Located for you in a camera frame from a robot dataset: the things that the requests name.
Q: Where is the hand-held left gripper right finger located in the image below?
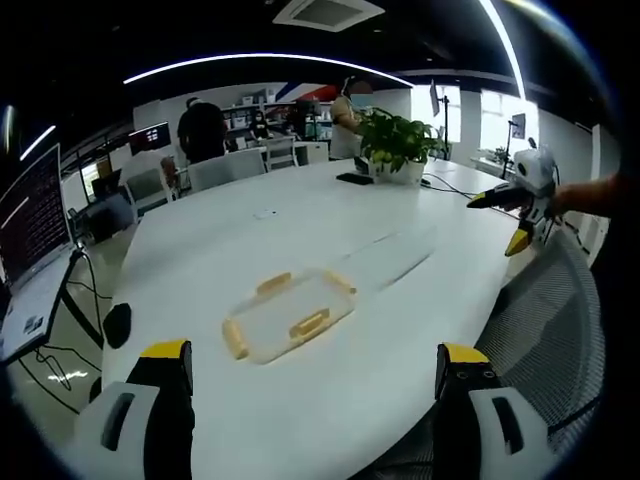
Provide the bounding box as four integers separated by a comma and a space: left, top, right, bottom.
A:
432, 342, 557, 480

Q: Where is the ceiling air vent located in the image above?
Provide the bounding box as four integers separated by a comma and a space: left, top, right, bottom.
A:
271, 0, 387, 34

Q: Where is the grey mesh office chair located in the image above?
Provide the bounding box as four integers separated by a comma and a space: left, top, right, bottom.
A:
369, 232, 609, 480

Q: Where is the open laptop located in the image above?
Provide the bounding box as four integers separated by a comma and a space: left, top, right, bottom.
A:
0, 142, 77, 362

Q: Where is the monitor on black stand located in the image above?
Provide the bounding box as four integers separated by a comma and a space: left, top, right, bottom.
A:
428, 78, 462, 147

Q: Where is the black phone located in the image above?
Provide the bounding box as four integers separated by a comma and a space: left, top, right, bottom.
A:
335, 171, 376, 187

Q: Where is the green potted plant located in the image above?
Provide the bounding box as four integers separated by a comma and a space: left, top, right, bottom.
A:
356, 106, 444, 187

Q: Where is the clear lid with yellow clips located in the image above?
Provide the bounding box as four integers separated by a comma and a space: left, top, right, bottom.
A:
221, 267, 359, 365

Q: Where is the black round object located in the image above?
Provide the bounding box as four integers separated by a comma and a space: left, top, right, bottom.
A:
102, 301, 133, 350

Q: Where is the desktop monitor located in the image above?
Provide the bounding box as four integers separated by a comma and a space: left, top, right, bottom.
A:
128, 120, 172, 157

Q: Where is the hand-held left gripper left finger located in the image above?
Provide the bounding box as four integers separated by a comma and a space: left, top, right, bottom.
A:
73, 339, 197, 480

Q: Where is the laptop stand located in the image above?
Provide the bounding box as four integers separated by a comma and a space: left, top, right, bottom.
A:
42, 247, 106, 351

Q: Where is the white office chair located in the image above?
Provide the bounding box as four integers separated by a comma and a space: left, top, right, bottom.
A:
186, 147, 267, 194
121, 166, 177, 212
258, 135, 300, 172

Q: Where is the black floor cable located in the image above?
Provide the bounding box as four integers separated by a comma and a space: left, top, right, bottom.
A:
18, 344, 104, 399

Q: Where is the black cable on table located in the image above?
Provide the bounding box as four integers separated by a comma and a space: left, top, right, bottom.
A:
421, 173, 521, 217

